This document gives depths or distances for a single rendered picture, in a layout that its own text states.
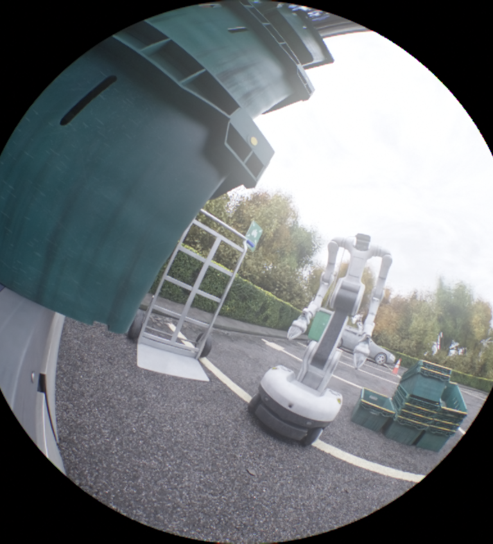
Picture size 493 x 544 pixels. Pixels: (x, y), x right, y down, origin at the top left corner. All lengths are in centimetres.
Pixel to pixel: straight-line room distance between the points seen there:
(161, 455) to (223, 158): 90
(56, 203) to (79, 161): 3
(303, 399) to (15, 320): 107
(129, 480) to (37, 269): 71
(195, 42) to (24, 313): 32
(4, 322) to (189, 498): 74
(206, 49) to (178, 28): 5
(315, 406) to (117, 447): 94
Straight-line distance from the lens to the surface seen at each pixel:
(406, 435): 208
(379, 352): 1109
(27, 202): 17
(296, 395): 106
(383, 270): 149
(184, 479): 83
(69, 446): 82
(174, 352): 166
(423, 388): 195
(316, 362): 118
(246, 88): 29
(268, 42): 42
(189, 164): 17
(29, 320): 16
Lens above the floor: 73
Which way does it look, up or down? 7 degrees up
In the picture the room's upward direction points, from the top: 24 degrees clockwise
